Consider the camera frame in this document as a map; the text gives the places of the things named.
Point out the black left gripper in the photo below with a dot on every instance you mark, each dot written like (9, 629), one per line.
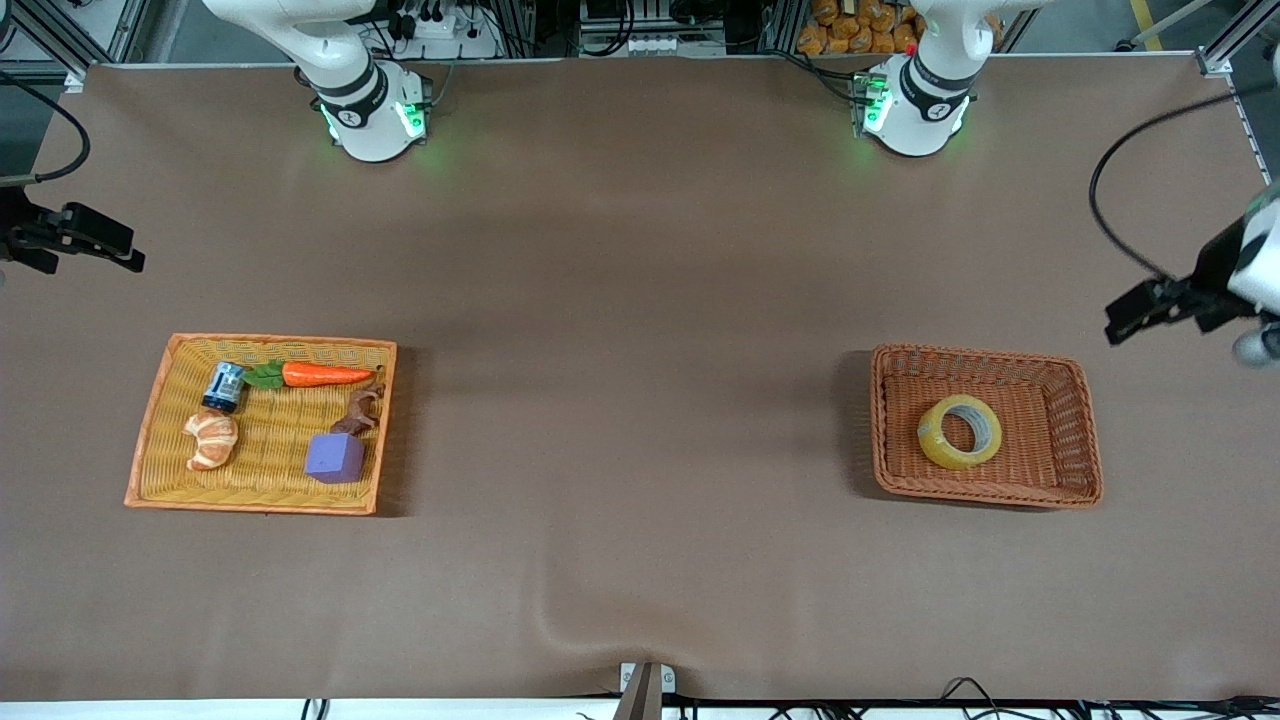
(1214, 272)

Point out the yellow tape roll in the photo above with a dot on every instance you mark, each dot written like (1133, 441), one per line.
(935, 445)

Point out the white power strip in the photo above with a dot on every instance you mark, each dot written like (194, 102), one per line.
(660, 45)
(450, 40)

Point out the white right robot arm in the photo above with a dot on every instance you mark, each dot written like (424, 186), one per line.
(350, 60)

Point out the toy croissant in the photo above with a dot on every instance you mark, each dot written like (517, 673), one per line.
(212, 440)

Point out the aluminium frame rail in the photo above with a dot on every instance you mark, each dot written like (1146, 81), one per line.
(60, 40)
(1225, 55)

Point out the bag of orange snacks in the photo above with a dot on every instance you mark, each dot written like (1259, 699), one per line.
(840, 30)

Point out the brown wicker basket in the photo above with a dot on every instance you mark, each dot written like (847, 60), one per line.
(1040, 440)

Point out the orange toy carrot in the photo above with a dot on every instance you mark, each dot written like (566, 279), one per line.
(320, 375)

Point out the brown toy figurine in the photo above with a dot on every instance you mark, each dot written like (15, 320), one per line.
(350, 425)

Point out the purple cube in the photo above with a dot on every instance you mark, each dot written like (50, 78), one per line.
(335, 458)

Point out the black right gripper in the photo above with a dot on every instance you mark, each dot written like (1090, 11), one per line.
(22, 225)

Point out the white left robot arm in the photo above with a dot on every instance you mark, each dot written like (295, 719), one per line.
(930, 90)

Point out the orange yellow wicker tray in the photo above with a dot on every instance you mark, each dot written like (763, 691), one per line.
(260, 495)

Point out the blue battery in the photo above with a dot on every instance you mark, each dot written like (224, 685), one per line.
(224, 388)

